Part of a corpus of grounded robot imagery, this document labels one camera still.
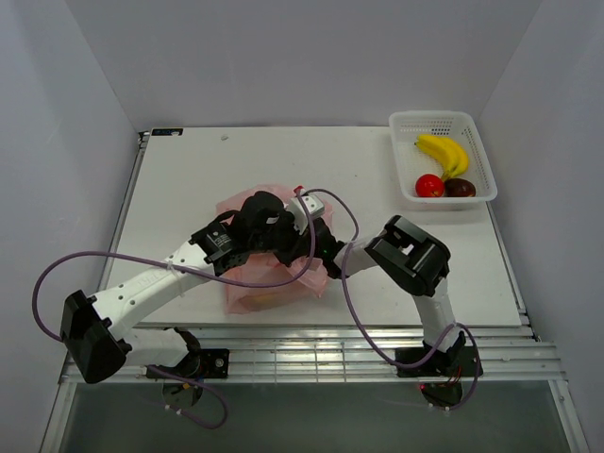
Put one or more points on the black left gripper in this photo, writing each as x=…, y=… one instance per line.
x=298, y=245

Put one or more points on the pink plastic bag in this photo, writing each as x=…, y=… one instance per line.
x=265, y=268

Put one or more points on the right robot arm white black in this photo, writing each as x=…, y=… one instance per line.
x=417, y=263

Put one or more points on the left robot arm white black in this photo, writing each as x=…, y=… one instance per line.
x=101, y=331

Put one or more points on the yellow fake banana bunch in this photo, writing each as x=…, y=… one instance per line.
x=448, y=153

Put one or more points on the dark label on table corner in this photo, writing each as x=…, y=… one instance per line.
x=167, y=132

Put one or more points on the white plastic basket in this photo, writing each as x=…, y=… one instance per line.
x=411, y=163

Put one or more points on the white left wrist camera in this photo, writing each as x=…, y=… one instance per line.
x=305, y=208

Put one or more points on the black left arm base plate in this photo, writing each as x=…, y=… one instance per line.
x=202, y=363

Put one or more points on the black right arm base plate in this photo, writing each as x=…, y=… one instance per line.
x=454, y=363

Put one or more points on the aluminium table edge rail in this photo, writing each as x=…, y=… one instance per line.
x=341, y=355

